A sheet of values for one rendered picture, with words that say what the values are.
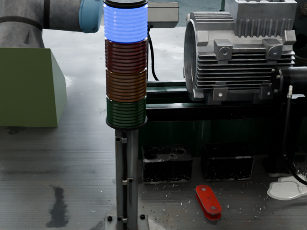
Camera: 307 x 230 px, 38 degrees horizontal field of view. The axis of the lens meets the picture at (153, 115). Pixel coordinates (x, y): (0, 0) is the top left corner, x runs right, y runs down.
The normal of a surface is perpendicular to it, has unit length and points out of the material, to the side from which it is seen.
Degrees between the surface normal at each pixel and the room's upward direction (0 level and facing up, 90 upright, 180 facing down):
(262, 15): 90
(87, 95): 0
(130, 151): 90
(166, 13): 60
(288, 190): 0
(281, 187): 0
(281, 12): 90
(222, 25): 88
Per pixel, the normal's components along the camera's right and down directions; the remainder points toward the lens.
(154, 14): 0.10, -0.03
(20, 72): 0.01, 0.48
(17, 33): 0.26, -0.52
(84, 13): 0.19, 0.36
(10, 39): 0.04, -0.53
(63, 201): 0.02, -0.88
